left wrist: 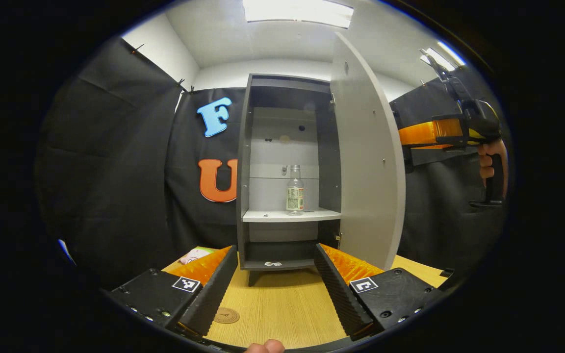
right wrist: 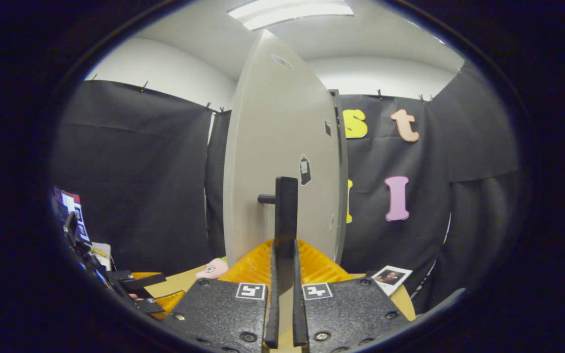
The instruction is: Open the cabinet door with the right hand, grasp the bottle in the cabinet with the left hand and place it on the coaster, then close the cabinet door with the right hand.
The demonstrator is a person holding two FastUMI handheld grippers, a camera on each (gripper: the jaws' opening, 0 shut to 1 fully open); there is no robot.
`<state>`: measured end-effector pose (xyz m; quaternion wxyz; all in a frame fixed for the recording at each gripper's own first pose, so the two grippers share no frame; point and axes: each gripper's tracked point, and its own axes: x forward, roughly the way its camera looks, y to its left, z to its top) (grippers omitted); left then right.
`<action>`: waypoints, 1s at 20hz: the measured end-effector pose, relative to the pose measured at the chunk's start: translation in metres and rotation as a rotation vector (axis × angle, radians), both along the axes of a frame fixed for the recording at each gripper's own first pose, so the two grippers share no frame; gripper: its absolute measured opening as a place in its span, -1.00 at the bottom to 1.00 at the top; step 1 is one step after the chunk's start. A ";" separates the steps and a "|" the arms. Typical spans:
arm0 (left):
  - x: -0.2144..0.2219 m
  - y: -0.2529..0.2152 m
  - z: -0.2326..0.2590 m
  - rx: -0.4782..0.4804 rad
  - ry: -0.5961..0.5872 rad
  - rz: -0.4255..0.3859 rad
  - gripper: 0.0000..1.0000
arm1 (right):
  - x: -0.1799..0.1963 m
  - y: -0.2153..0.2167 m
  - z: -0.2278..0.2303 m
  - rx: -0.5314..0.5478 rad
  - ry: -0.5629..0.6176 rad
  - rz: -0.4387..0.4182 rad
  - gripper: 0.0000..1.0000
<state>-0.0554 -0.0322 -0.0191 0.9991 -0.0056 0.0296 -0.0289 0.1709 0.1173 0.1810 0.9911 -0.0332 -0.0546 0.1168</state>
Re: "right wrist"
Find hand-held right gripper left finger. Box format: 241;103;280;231
162;239;281;353

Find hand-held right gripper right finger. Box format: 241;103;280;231
292;239;411;353

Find dark grey cabinet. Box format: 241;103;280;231
329;89;350;265

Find light grey cabinet door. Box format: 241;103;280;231
223;29;343;295

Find white paper sheet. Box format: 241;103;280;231
91;242;112;270

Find red white printed box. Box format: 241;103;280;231
53;186;91;244

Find pink plush toy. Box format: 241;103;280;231
196;258;229;280

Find black backdrop cloth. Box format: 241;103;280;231
50;61;523;314

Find white cover book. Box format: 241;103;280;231
372;265;413;297

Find large ceiling light panel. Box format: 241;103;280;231
228;0;354;31

